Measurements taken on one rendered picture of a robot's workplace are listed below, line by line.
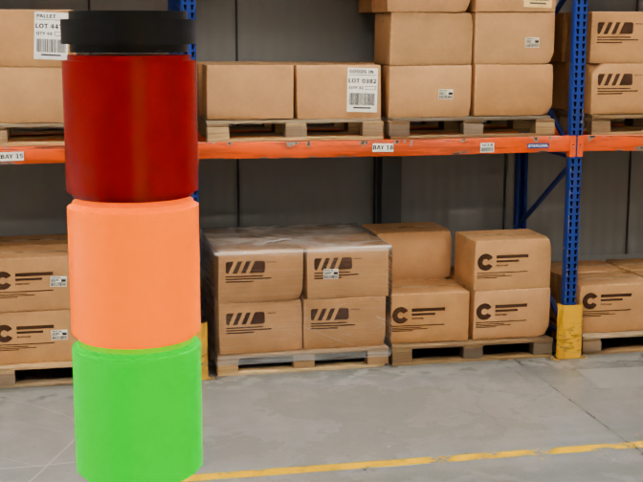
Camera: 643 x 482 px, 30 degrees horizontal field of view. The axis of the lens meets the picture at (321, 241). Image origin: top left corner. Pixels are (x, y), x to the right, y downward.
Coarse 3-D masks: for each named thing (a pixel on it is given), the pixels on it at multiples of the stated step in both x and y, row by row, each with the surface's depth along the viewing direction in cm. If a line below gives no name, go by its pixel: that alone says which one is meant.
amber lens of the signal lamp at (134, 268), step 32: (96, 224) 44; (128, 224) 44; (160, 224) 44; (192, 224) 45; (96, 256) 44; (128, 256) 44; (160, 256) 44; (192, 256) 45; (96, 288) 44; (128, 288) 44; (160, 288) 44; (192, 288) 46; (96, 320) 45; (128, 320) 44; (160, 320) 45; (192, 320) 46
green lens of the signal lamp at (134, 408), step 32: (96, 352) 45; (128, 352) 45; (160, 352) 45; (192, 352) 46; (96, 384) 45; (128, 384) 45; (160, 384) 45; (192, 384) 46; (96, 416) 45; (128, 416) 45; (160, 416) 45; (192, 416) 46; (96, 448) 46; (128, 448) 45; (160, 448) 45; (192, 448) 47; (96, 480) 46; (128, 480) 45; (160, 480) 46
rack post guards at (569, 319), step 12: (564, 312) 856; (576, 312) 857; (204, 324) 803; (564, 324) 858; (576, 324) 859; (204, 336) 804; (564, 336) 859; (576, 336) 861; (204, 348) 805; (564, 348) 860; (576, 348) 862; (204, 360) 807; (204, 372) 808
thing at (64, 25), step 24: (72, 24) 43; (96, 24) 42; (120, 24) 42; (144, 24) 43; (168, 24) 43; (192, 24) 44; (72, 48) 44; (96, 48) 43; (120, 48) 43; (144, 48) 43; (168, 48) 44
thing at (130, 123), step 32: (64, 64) 44; (96, 64) 43; (128, 64) 43; (160, 64) 43; (192, 64) 45; (64, 96) 44; (96, 96) 43; (128, 96) 43; (160, 96) 43; (192, 96) 45; (64, 128) 45; (96, 128) 43; (128, 128) 43; (160, 128) 43; (192, 128) 45; (96, 160) 43; (128, 160) 43; (160, 160) 44; (192, 160) 45; (96, 192) 44; (128, 192) 43; (160, 192) 44; (192, 192) 46
